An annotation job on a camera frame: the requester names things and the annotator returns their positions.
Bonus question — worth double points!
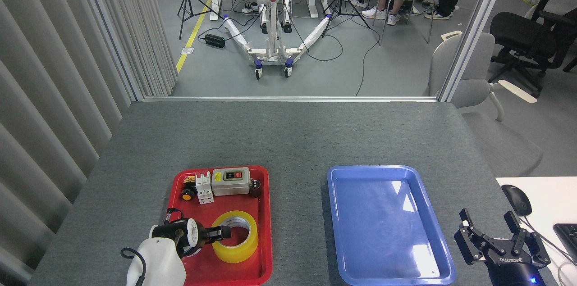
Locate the black office chair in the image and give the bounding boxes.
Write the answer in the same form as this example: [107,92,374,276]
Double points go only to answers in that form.
[489,0,577,98]

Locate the yellow tape roll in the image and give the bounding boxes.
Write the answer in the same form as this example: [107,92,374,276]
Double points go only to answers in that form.
[211,210,259,264]

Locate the white wheeled stand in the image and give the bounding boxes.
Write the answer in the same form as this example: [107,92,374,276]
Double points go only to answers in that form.
[223,0,332,80]

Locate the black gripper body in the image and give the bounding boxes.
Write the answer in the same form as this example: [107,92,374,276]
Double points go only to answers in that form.
[197,227,213,250]
[485,241,546,286]

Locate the white desk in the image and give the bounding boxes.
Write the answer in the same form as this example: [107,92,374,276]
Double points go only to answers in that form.
[496,177,577,286]

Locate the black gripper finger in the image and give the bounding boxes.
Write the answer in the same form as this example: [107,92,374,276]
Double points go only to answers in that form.
[208,226,232,241]
[454,209,499,265]
[503,212,551,270]

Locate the black computer mouse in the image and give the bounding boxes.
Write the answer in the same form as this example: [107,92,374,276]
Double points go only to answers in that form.
[501,185,532,216]

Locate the silver frame rail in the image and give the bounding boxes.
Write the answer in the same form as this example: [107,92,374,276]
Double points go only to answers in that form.
[143,96,439,103]

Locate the grey push button switch box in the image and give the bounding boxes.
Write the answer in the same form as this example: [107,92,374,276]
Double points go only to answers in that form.
[211,168,251,196]

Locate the silver frame post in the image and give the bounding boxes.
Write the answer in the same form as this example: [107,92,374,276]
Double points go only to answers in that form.
[437,0,514,103]

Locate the red plastic tray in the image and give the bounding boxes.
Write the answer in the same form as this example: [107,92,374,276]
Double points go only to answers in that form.
[166,165,273,286]

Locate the black keyboard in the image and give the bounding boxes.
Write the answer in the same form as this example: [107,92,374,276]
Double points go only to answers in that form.
[553,223,577,262]

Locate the black mouse cable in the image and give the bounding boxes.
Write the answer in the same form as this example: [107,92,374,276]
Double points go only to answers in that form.
[523,215,577,265]

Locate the grey office chair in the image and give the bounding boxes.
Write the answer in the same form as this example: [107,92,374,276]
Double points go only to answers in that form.
[428,31,544,177]

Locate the white circuit breaker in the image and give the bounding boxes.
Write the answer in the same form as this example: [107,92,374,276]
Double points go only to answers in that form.
[195,171,214,205]

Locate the blue plastic tray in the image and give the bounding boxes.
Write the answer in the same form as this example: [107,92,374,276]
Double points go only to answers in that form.
[327,165,457,286]

